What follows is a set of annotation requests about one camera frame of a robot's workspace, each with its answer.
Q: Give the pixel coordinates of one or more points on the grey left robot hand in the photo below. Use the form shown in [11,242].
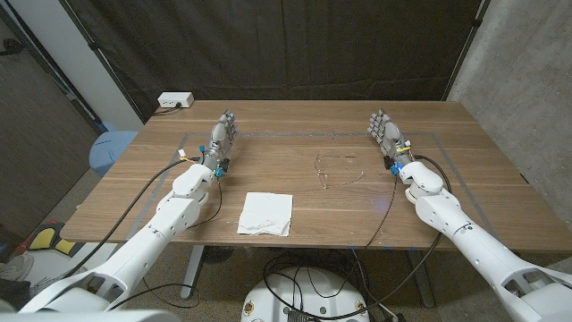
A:
[219,141]

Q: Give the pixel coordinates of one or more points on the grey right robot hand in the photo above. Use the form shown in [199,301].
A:
[391,136]

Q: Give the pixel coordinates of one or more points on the clear plastic glasses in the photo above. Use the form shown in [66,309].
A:
[320,169]

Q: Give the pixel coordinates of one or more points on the white tissue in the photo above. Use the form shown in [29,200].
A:
[266,214]

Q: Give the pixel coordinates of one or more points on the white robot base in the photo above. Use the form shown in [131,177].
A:
[326,290]

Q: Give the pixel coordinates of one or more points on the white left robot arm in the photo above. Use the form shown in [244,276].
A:
[174,214]

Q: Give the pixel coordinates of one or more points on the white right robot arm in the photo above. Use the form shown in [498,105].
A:
[469,241]

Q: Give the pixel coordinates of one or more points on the white power strip box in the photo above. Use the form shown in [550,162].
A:
[175,99]

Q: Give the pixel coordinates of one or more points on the light blue round stool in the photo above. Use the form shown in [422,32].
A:
[109,149]

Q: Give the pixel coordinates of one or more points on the black round ribbed object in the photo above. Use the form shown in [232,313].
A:
[218,254]

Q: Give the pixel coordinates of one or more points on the black backdrop stand pole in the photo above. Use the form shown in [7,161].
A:
[98,53]
[467,44]

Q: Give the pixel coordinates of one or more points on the grey table leg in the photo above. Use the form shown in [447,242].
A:
[422,282]

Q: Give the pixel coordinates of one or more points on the black ribbed base module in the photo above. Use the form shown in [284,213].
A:
[297,316]

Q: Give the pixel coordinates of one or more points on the yellow and black floor mat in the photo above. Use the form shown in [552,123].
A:
[47,239]

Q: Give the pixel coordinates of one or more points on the white floor board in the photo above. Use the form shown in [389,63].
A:
[56,264]

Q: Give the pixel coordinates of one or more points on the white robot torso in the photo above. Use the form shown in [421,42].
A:
[89,316]

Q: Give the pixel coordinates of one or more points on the dark trouser leg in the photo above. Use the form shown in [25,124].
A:
[13,293]

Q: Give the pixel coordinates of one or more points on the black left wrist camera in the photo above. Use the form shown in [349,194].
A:
[225,165]

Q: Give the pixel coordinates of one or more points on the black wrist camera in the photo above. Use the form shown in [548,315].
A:
[388,162]
[225,165]

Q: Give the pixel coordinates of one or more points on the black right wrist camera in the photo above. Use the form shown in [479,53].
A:
[388,162]

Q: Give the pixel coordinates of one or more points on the black diagonal wall rail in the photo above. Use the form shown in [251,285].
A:
[71,96]

